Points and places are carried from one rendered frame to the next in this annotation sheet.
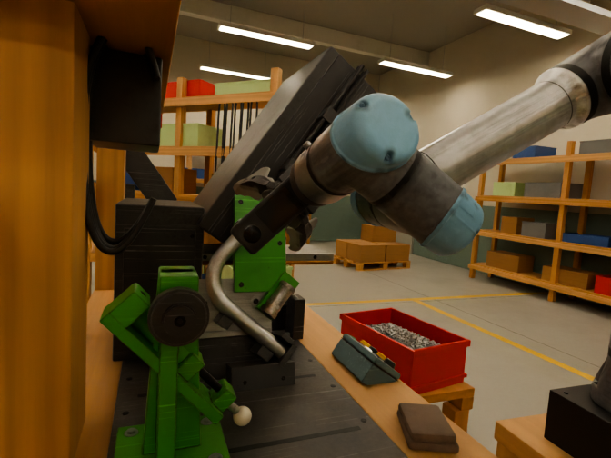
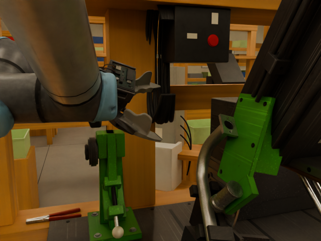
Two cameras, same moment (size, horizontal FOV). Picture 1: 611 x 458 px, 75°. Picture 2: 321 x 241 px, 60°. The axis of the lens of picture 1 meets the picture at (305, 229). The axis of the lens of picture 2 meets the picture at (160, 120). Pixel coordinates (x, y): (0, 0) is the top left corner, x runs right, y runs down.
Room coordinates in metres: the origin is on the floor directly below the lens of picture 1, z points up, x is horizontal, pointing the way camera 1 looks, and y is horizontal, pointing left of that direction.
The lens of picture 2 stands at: (0.72, -0.52, 1.32)
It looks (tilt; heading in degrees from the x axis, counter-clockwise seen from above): 10 degrees down; 95
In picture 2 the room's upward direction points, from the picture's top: straight up
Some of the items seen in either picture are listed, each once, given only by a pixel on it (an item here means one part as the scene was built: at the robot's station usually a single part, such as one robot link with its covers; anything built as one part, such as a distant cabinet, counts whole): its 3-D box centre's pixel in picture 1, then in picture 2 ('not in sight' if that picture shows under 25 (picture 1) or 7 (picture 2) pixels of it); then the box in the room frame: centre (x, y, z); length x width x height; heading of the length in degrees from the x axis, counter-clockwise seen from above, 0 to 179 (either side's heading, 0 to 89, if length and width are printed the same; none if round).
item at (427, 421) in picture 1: (425, 425); not in sight; (0.63, -0.22, 0.91); 0.10 x 0.08 x 0.03; 178
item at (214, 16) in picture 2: (126, 106); (195, 37); (0.75, 0.35, 1.42); 0.17 x 0.12 x 0.15; 22
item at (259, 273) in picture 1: (256, 241); (255, 139); (0.89, 0.11, 1.17); 0.13 x 0.12 x 0.20; 22
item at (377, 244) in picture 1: (372, 245); not in sight; (7.32, -1.27, 0.37); 1.20 x 0.80 x 0.74; 120
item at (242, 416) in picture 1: (234, 407); (116, 223); (0.57, 0.09, 0.96); 0.06 x 0.03 x 0.06; 112
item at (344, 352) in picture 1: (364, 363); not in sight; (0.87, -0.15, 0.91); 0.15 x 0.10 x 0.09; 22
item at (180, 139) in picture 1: (188, 194); not in sight; (4.10, 1.23, 1.19); 2.30 x 0.55 x 2.39; 63
